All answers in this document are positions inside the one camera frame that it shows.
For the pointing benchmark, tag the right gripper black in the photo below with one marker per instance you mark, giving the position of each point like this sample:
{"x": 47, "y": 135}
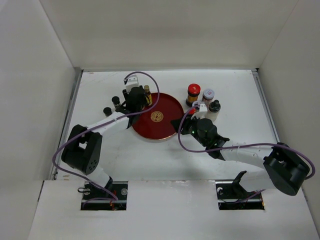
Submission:
{"x": 187, "y": 121}

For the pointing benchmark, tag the small white lid jar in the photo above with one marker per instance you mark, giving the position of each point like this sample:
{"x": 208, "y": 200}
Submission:
{"x": 196, "y": 103}

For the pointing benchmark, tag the yellow label brown bottle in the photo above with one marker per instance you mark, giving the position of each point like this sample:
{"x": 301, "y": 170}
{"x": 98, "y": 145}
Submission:
{"x": 148, "y": 95}

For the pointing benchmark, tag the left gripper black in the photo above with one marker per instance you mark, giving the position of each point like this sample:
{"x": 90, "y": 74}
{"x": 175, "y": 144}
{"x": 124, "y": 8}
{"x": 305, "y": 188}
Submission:
{"x": 126, "y": 94}

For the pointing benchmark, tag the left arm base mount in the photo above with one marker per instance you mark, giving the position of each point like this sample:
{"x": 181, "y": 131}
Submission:
{"x": 97, "y": 199}

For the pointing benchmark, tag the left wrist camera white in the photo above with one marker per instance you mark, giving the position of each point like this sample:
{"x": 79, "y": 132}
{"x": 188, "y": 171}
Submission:
{"x": 131, "y": 82}

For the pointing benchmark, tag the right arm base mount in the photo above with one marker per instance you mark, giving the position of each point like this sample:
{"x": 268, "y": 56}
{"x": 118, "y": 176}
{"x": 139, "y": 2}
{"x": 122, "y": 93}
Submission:
{"x": 232, "y": 196}

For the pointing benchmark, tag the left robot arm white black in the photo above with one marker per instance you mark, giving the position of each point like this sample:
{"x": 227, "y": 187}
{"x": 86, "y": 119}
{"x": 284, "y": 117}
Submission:
{"x": 83, "y": 154}

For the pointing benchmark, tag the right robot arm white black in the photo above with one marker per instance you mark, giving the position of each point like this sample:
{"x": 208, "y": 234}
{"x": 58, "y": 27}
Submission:
{"x": 278, "y": 167}

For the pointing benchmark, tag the red lid sauce jar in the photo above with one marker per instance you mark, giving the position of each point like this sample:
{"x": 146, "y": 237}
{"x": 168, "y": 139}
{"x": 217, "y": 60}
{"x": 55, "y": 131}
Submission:
{"x": 193, "y": 92}

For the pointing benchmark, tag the white lid spice jar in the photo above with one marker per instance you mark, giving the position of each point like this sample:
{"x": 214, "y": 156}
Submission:
{"x": 208, "y": 95}

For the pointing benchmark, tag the round red tray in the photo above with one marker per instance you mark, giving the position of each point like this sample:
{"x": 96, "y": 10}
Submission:
{"x": 156, "y": 123}

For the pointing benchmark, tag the white bottle black cap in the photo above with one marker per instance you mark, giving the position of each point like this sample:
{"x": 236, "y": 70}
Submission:
{"x": 213, "y": 110}

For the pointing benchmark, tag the small red lid jar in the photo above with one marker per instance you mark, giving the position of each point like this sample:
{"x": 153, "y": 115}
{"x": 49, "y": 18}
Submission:
{"x": 194, "y": 110}

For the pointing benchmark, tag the small black cap bottle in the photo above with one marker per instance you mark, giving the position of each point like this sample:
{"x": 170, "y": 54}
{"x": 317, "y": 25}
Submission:
{"x": 107, "y": 111}
{"x": 116, "y": 101}

